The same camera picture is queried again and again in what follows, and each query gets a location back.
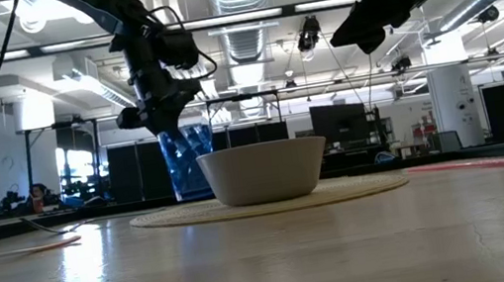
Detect orange-handled metal spoon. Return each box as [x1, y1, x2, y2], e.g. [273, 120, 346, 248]
[0, 234, 83, 259]

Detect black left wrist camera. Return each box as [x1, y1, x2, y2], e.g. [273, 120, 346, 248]
[153, 25, 202, 74]

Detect overhead LED light bar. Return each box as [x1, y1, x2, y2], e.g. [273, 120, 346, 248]
[0, 0, 416, 62]

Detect blue faceted plastic cup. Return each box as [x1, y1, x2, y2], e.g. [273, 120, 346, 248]
[155, 121, 222, 205]

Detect white round pillar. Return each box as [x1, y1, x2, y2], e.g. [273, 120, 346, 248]
[420, 28, 487, 153]

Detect round woven straw placemat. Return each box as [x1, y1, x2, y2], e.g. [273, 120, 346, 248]
[126, 166, 411, 237]

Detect black overhead camera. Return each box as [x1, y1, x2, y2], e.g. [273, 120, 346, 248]
[292, 14, 325, 54]

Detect white bowl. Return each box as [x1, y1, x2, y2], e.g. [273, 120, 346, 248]
[195, 132, 335, 213]

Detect black computer monitor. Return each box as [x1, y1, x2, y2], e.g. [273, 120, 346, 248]
[309, 98, 372, 153]

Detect person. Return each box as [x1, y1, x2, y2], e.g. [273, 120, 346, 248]
[23, 181, 52, 216]

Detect red plastic straw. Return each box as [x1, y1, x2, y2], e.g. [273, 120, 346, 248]
[405, 152, 504, 188]

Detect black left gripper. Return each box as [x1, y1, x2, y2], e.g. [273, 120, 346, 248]
[102, 17, 209, 144]

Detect black partition panels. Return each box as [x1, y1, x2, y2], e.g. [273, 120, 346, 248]
[105, 119, 297, 207]

